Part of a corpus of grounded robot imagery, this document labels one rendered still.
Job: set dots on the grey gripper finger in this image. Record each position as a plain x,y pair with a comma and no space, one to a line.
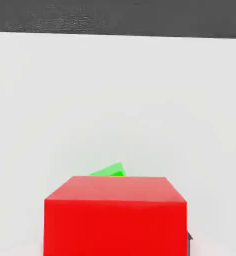
189,243

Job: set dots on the small red cube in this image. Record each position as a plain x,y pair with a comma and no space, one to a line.
115,224

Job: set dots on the small green cube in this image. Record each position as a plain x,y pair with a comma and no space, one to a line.
113,170

